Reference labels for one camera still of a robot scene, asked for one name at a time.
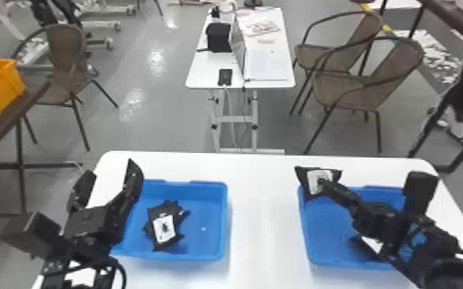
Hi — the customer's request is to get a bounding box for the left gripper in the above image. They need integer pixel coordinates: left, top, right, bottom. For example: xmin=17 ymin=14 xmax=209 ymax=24
xmin=63 ymin=158 xmax=145 ymax=248

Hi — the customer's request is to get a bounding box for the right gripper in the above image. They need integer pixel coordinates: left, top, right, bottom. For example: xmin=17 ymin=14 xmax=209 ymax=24
xmin=317 ymin=178 xmax=409 ymax=248

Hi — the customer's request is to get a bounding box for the black part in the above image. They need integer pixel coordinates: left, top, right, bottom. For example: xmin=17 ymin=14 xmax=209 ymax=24
xmin=142 ymin=200 xmax=192 ymax=252
xmin=294 ymin=165 xmax=343 ymax=202

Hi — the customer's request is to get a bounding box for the blue tray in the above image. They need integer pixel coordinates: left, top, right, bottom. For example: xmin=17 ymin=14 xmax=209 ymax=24
xmin=297 ymin=184 xmax=432 ymax=271
xmin=111 ymin=178 xmax=231 ymax=262

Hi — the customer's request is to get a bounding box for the brown chair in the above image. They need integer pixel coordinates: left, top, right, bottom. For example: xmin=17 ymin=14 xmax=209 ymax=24
xmin=288 ymin=10 xmax=385 ymax=116
xmin=303 ymin=36 xmax=425 ymax=155
xmin=11 ymin=22 xmax=120 ymax=153

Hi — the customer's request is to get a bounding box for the white side table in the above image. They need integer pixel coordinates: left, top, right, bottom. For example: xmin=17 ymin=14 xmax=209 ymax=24
xmin=184 ymin=5 xmax=297 ymax=155

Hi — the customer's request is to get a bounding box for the white box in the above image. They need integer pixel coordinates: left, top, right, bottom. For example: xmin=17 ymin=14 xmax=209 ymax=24
xmin=230 ymin=7 xmax=294 ymax=82

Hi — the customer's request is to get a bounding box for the black phone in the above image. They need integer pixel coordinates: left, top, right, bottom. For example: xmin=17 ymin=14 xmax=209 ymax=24
xmin=217 ymin=68 xmax=234 ymax=88

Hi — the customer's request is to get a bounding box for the black box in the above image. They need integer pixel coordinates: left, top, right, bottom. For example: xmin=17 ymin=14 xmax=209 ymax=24
xmin=205 ymin=22 xmax=233 ymax=54

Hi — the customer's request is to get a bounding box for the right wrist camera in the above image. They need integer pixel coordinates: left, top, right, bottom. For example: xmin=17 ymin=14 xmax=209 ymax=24
xmin=401 ymin=171 xmax=441 ymax=216

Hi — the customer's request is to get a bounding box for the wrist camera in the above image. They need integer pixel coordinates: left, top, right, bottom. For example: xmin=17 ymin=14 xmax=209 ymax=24
xmin=0 ymin=211 xmax=63 ymax=260
xmin=401 ymin=171 xmax=441 ymax=216

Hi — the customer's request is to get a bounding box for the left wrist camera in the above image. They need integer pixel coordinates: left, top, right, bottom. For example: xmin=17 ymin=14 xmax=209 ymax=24
xmin=0 ymin=211 xmax=63 ymax=260

